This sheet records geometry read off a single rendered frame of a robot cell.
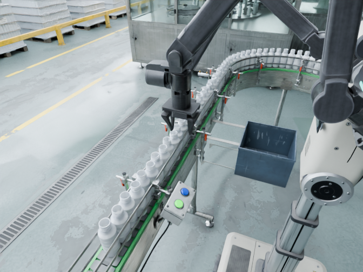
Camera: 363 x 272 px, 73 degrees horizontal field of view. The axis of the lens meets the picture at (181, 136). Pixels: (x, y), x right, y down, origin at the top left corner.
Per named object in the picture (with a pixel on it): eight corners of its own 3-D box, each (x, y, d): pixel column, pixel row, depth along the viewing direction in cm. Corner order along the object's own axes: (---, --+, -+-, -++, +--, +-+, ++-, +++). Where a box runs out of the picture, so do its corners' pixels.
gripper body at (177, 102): (193, 119, 71) (193, 95, 66) (161, 112, 74) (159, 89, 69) (200, 108, 75) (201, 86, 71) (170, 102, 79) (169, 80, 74)
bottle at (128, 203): (139, 216, 99) (134, 189, 89) (136, 230, 94) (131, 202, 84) (125, 216, 99) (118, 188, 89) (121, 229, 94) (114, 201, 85)
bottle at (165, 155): (160, 178, 116) (158, 152, 106) (156, 170, 120) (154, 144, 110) (172, 176, 117) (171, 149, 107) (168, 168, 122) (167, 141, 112)
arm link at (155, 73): (180, 52, 59) (192, 42, 66) (138, 47, 63) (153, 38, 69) (180, 96, 66) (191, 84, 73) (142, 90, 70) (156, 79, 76)
